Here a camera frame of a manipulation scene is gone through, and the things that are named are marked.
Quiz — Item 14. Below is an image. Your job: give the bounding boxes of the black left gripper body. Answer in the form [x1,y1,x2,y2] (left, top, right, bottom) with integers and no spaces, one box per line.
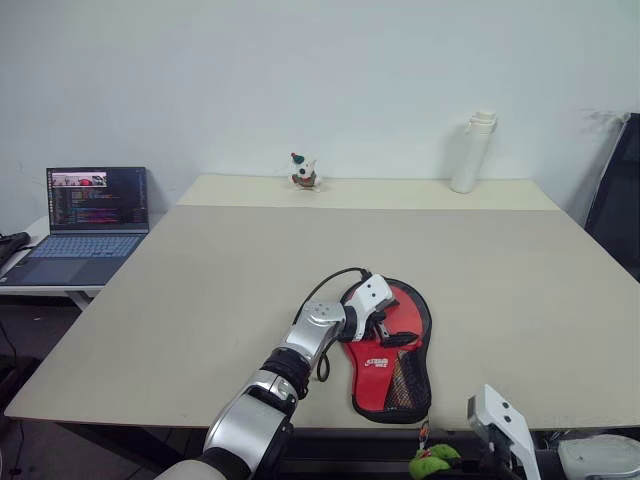
[357,310,393,347]

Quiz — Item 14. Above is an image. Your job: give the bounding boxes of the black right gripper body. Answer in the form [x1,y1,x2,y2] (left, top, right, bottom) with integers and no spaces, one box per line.
[483,424,510,471]

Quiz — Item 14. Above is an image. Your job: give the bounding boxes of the red black mesh paddle case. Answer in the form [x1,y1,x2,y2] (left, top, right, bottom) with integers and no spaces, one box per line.
[339,278,434,425]

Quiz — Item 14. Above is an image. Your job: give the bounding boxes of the green plush zipper charm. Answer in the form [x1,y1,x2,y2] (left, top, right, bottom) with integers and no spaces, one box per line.
[408,422,462,477]

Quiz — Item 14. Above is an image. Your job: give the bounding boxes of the light grey rounded object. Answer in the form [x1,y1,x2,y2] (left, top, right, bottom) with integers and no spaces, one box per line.
[556,433,640,479]

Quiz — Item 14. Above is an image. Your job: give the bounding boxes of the small white plush dog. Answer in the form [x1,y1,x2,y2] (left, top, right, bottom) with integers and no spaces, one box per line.
[287,152,324,192]

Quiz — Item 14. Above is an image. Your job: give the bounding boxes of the white plastic bottle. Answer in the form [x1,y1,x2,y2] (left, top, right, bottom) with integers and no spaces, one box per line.
[448,107,499,194]

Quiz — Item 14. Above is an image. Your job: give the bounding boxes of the black office chair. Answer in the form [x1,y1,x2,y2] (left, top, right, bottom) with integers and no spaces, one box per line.
[584,112,640,284]

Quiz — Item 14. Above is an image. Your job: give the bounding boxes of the open grey laptop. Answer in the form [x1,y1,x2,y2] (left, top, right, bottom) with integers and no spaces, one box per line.
[0,166,151,289]

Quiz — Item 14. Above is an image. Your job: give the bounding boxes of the white side desk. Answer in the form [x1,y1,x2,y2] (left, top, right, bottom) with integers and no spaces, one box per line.
[0,212,169,311]

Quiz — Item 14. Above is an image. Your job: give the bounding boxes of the black desk gadget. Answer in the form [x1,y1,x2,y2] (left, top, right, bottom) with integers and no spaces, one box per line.
[0,231,34,269]

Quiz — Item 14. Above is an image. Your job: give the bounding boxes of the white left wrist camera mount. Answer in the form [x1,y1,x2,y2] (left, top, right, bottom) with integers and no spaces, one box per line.
[341,273,400,342]

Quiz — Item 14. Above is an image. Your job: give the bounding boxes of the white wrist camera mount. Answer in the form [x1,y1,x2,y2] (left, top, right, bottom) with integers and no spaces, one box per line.
[467,383,542,480]
[341,273,400,342]

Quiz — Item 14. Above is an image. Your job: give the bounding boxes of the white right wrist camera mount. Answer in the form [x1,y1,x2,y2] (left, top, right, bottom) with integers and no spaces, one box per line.
[467,383,542,480]

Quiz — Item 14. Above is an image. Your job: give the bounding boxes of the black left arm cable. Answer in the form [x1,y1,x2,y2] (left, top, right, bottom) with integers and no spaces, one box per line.
[294,268,374,385]

